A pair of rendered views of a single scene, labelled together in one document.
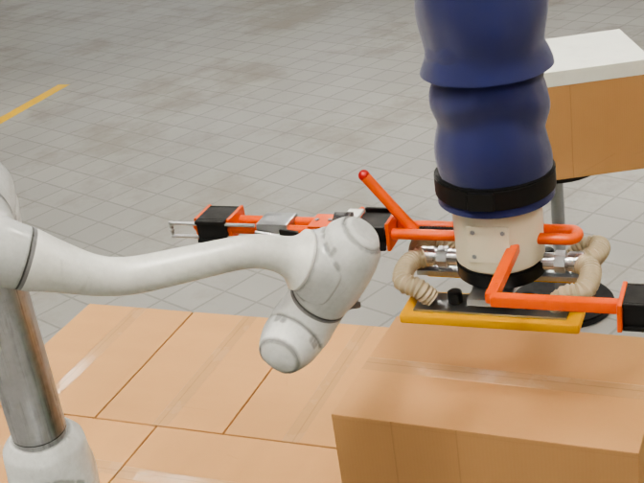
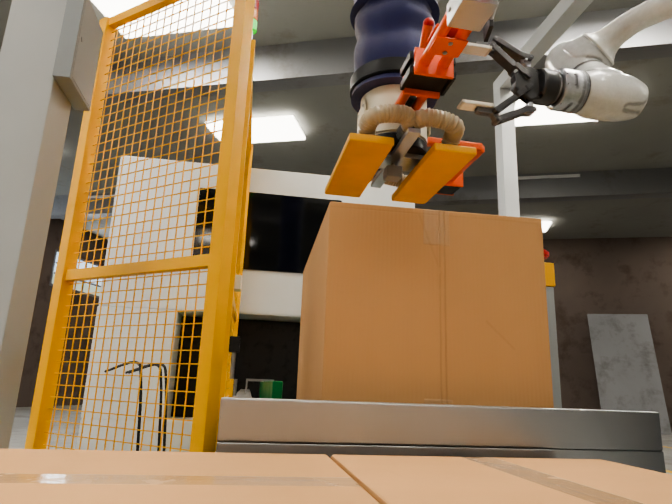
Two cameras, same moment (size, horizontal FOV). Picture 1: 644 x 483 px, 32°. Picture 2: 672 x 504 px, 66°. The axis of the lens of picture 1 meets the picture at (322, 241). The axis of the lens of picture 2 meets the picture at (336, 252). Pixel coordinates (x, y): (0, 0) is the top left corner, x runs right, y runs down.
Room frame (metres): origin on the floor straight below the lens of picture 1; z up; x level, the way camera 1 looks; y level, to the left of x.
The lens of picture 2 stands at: (2.69, 0.58, 0.63)
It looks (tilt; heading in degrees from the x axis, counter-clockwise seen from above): 14 degrees up; 236
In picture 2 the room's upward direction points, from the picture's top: 2 degrees clockwise
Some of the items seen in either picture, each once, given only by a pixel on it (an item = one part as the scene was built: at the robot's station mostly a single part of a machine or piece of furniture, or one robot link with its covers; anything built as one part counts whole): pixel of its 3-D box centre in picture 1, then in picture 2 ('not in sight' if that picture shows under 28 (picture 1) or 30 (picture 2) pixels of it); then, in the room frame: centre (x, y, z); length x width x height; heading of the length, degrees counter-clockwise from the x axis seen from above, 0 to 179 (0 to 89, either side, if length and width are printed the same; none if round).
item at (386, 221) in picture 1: (375, 228); (427, 74); (2.02, -0.11, 1.27); 0.10 x 0.08 x 0.06; 156
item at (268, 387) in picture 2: not in sight; (258, 390); (1.67, -1.50, 0.60); 1.60 x 0.11 x 0.09; 65
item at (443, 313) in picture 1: (492, 304); (429, 171); (1.83, -0.30, 1.16); 0.34 x 0.10 x 0.05; 66
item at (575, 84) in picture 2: not in sight; (564, 90); (1.74, 0.02, 1.27); 0.09 x 0.06 x 0.09; 66
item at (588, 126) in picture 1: (553, 107); not in sight; (3.80, -0.90, 0.82); 0.60 x 0.40 x 0.40; 88
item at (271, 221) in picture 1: (278, 227); (471, 5); (2.10, 0.09, 1.26); 0.07 x 0.07 x 0.04; 66
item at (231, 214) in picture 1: (220, 222); not in sight; (2.17, 0.21, 1.27); 0.08 x 0.07 x 0.05; 66
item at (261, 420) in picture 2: not in sight; (451, 425); (2.07, -0.01, 0.58); 0.70 x 0.03 x 0.06; 155
